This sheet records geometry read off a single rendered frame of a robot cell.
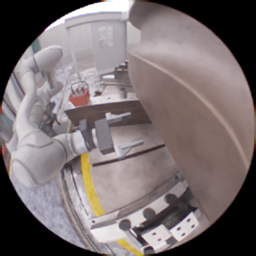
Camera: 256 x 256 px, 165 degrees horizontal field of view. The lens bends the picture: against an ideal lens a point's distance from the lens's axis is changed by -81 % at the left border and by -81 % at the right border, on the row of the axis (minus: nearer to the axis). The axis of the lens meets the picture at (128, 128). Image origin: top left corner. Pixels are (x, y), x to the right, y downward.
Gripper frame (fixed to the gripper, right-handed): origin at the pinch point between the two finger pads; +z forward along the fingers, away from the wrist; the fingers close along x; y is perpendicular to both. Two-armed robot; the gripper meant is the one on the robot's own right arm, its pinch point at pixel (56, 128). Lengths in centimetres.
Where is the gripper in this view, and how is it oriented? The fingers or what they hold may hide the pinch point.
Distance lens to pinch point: 90.8
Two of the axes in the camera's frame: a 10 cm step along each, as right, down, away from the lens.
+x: 2.0, 7.9, -5.7
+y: -9.8, 1.7, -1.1
